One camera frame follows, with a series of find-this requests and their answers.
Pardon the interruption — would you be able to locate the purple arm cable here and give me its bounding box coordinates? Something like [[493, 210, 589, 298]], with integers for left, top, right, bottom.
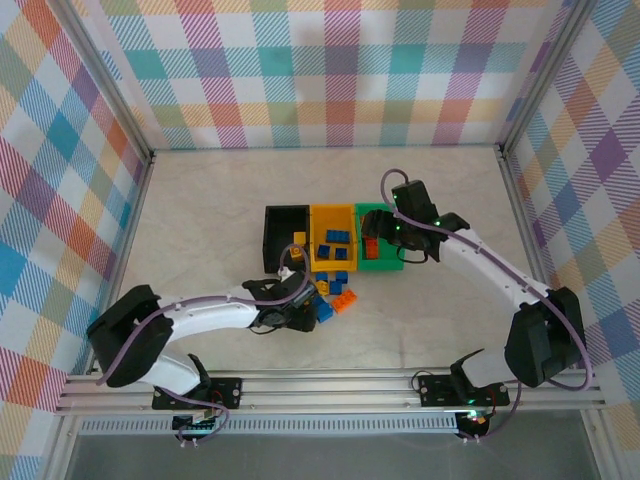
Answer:
[[97, 243, 314, 446], [380, 168, 596, 444]]

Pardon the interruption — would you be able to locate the yellow plastic bin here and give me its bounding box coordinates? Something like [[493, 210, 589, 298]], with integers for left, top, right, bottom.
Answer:
[[308, 202, 362, 275]]

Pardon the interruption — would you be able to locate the wide aluminium base rail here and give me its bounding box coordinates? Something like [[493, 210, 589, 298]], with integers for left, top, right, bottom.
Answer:
[[53, 367, 610, 416]]

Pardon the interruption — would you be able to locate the aluminium side rail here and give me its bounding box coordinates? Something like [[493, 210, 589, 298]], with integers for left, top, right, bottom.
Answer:
[[495, 144, 576, 371]]

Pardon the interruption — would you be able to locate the aluminium lower frame leg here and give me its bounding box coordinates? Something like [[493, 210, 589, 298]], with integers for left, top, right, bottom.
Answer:
[[42, 414, 81, 480], [579, 409, 614, 480]]

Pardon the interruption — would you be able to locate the black controller board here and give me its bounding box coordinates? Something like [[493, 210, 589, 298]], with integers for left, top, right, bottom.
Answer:
[[172, 413, 221, 435]]

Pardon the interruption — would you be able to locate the black plastic bin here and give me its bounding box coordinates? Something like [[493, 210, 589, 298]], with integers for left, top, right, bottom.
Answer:
[[263, 203, 315, 275]]

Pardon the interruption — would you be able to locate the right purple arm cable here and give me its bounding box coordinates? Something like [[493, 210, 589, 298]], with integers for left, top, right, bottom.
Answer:
[[380, 168, 596, 444]]

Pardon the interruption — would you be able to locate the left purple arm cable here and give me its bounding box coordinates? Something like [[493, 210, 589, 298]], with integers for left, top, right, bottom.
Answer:
[[97, 243, 314, 446]]

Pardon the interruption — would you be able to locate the grey slotted cable duct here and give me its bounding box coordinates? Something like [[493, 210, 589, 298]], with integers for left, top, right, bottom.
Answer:
[[77, 417, 462, 437]]

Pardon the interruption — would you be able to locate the aluminium corner post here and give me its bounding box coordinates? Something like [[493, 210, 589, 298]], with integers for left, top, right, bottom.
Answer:
[[58, 0, 156, 160], [497, 0, 600, 157]]

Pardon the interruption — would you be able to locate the green plastic bin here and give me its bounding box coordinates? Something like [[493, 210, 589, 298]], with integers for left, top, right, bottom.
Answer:
[[353, 200, 405, 273]]

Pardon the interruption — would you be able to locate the controller board with orange part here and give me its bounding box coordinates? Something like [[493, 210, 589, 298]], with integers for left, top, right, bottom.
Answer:
[[457, 409, 494, 432]]

